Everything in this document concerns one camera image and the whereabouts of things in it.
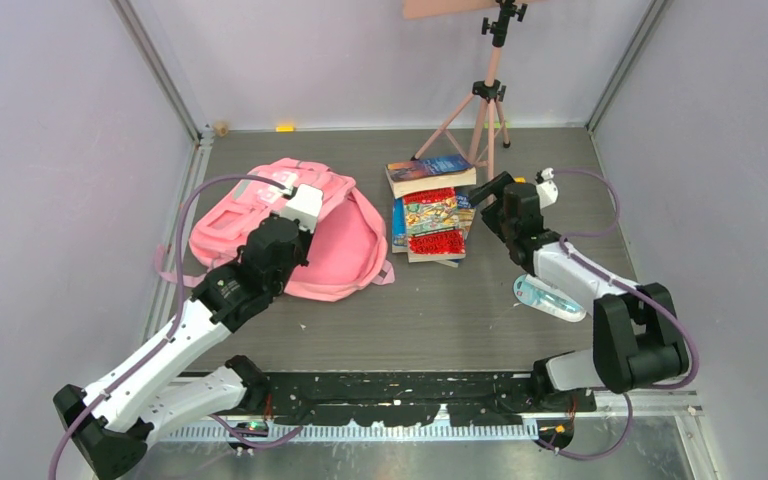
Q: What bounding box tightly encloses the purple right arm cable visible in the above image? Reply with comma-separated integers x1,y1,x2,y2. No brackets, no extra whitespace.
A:
536,166,701,463

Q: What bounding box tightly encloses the light blue round object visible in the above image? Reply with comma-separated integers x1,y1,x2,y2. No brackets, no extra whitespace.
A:
512,274,587,323

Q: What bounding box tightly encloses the pink student backpack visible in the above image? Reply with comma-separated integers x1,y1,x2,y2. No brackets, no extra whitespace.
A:
160,158,394,313

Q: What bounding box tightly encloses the small wooden block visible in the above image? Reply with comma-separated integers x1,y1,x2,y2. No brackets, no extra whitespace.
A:
212,120,230,137

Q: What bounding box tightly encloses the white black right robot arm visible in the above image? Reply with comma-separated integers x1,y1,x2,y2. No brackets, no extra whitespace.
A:
468,168,700,411

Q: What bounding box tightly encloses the red 156-storey treehouse book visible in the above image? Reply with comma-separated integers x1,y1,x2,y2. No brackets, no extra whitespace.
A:
402,187,466,263

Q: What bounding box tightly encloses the pink tripod stand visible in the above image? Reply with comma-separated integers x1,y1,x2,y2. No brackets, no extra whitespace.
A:
404,1,530,179

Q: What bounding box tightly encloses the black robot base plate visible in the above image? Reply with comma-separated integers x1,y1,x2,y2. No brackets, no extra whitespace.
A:
234,371,596,427

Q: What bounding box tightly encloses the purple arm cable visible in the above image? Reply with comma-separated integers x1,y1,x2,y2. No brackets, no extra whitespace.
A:
536,166,701,463
47,173,306,480

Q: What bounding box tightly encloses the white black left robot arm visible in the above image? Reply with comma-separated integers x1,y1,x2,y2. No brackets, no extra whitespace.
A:
48,184,324,479

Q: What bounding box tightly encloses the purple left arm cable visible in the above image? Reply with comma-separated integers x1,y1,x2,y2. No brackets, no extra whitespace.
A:
47,173,306,480

